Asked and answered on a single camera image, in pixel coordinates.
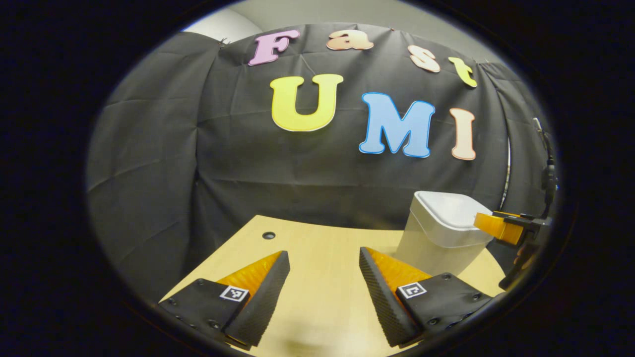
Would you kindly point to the wooden desktop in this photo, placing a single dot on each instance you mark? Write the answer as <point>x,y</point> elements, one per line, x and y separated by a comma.
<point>322,267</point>

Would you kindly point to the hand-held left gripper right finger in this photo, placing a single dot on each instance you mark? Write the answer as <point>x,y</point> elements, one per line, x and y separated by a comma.
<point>384,302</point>

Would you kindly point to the black backdrop cloth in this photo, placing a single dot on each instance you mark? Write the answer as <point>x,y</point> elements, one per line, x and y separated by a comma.
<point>163,148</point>

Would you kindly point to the white desktop garbage bin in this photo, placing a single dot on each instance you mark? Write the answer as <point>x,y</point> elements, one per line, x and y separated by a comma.
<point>441,228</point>

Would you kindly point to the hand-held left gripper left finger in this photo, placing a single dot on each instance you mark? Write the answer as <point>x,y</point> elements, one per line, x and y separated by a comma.
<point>260,302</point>

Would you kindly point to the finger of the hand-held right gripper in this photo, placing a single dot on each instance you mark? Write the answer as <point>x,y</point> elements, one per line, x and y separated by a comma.
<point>498,229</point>
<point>506,213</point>

